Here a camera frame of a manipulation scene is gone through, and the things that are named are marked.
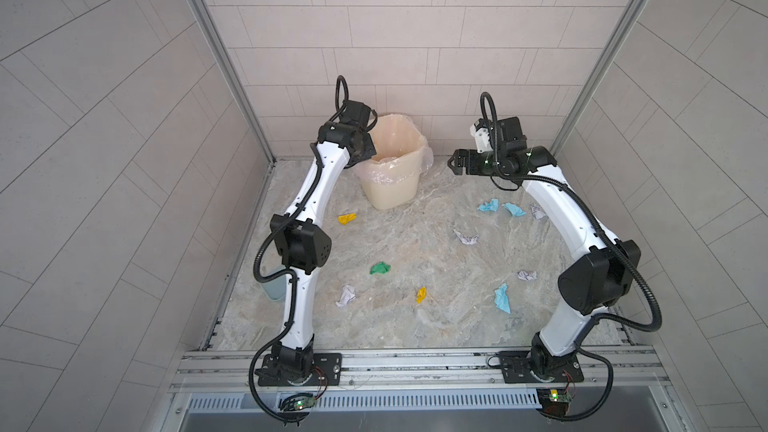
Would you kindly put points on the yellow paper scrap near bin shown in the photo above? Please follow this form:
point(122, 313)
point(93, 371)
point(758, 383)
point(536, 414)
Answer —
point(347, 218)

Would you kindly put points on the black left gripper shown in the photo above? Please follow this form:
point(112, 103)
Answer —
point(368, 149)

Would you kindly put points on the circuit board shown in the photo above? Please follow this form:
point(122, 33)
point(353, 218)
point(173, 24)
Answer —
point(298, 403)
point(554, 402)

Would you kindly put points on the white paper scrap front left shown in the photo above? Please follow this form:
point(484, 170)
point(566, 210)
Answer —
point(347, 295)

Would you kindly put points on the aluminium front rail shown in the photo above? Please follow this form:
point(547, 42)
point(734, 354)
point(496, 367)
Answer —
point(461, 379)

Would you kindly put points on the light blue folded paper scrap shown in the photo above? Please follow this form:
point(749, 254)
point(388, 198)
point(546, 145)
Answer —
point(514, 210)

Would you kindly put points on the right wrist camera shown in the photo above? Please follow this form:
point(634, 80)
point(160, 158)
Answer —
point(481, 135)

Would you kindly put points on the small yellow paper scrap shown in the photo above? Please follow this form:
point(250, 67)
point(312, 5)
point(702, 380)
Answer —
point(421, 295)

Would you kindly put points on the clear plastic bin liner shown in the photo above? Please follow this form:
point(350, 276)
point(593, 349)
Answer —
point(402, 151)

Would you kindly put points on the green crumpled paper scrap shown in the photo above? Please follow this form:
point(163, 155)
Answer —
point(380, 268)

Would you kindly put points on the printed paper scrap centre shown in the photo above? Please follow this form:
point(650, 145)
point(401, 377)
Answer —
point(465, 239)

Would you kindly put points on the left circuit board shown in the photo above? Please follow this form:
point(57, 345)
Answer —
point(298, 403)

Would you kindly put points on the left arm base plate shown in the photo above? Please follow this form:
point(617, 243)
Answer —
point(296, 369)

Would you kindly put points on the cream plastic trash bin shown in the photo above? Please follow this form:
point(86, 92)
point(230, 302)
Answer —
point(385, 197)

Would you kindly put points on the light blue crumpled paper scrap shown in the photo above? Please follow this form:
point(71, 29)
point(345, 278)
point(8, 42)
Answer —
point(490, 206)

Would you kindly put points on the light blue paper scrap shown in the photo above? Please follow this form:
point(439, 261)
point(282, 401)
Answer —
point(501, 299)
point(490, 206)
point(514, 210)

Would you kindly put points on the right circuit board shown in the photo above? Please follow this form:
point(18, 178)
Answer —
point(554, 402)

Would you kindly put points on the light blue paper scrap front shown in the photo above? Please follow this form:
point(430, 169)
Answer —
point(501, 299)

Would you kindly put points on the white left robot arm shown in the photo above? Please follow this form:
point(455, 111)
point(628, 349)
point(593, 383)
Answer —
point(297, 247)

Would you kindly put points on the pale green dustpan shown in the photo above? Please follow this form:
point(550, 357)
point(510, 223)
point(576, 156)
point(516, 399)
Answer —
point(275, 289)

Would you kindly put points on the pink white printed paper scrap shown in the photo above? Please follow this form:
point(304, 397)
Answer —
point(537, 212)

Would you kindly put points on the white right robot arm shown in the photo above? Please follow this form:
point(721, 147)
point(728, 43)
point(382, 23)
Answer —
point(604, 268)

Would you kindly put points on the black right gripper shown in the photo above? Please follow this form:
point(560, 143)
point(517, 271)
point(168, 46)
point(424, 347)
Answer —
point(472, 164)

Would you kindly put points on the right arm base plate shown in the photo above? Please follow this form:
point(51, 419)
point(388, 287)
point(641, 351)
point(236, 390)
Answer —
point(538, 366)

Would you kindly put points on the printed paper scrap right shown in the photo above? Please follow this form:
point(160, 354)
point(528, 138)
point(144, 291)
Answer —
point(527, 275)

